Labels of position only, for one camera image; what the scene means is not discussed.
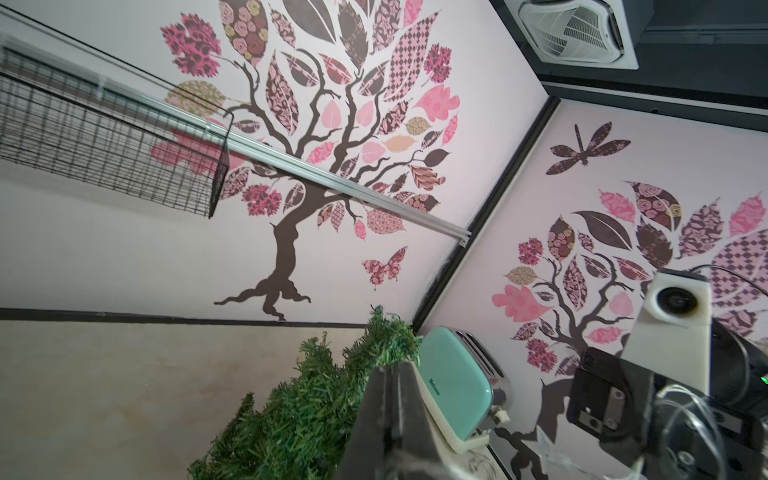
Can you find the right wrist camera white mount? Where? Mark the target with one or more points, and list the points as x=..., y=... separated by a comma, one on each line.
x=671, y=335

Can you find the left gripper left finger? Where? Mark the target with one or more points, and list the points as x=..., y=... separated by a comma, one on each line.
x=367, y=453

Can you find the small green christmas tree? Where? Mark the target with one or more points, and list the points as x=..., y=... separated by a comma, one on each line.
x=302, y=430

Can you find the mint green toaster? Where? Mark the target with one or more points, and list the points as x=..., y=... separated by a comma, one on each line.
x=464, y=389

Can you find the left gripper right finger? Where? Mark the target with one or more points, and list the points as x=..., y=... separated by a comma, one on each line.
x=415, y=452

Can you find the black wire basket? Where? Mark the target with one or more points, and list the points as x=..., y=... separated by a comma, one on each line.
x=71, y=109

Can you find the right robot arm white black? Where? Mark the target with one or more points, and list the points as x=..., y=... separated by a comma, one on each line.
x=675, y=430

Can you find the white ceiling air conditioner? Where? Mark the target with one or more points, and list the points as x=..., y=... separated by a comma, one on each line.
x=583, y=33

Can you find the back wall aluminium rail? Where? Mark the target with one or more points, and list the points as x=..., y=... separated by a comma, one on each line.
x=336, y=180

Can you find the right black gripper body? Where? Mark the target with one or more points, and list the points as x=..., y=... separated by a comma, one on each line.
x=676, y=432

